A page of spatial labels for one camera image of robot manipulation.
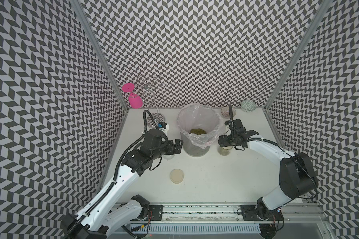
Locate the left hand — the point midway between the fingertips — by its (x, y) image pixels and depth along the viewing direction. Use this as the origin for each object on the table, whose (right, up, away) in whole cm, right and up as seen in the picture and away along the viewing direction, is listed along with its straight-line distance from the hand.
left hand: (174, 143), depth 73 cm
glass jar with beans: (+29, -8, +18) cm, 35 cm away
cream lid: (0, -20, +11) cm, 23 cm away
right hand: (+30, -2, +18) cm, 35 cm away
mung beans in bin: (+14, +4, +26) cm, 30 cm away
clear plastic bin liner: (+15, +10, +16) cm, 24 cm away
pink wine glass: (-28, +24, +23) cm, 44 cm away
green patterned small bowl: (+54, +23, +43) cm, 73 cm away
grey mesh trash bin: (+9, -5, +12) cm, 15 cm away
